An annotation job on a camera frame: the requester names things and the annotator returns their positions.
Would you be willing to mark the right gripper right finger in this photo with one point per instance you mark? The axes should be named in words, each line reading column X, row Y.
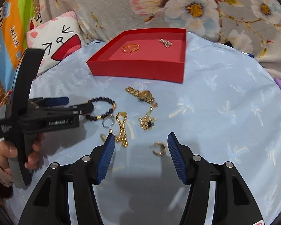
column 234, row 203

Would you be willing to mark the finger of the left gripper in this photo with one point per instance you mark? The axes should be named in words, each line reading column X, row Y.
column 82, row 108
column 48, row 102

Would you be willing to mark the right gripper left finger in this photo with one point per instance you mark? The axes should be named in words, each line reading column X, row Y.
column 48, row 203

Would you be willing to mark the gold hoop earring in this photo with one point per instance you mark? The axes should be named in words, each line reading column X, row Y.
column 158, row 148

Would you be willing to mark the red jewelry tray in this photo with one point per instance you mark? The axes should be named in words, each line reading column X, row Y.
column 161, row 55

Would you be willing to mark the person's left hand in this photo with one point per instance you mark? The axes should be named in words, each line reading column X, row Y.
column 8, row 150

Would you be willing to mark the white cat face pillow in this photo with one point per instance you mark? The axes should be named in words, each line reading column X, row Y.
column 59, row 38

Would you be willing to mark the gold twisted bangle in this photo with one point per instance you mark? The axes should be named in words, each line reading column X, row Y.
column 130, row 48

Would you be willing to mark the colourful cartoon bedsheet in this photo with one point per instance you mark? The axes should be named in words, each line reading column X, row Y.
column 16, row 18

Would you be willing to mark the light blue palm-print cloth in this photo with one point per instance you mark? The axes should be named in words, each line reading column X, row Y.
column 228, row 108

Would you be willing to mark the blue pen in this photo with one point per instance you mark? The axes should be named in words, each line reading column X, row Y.
column 248, row 54

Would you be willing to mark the grey floral blanket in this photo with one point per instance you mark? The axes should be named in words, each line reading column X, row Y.
column 252, row 26

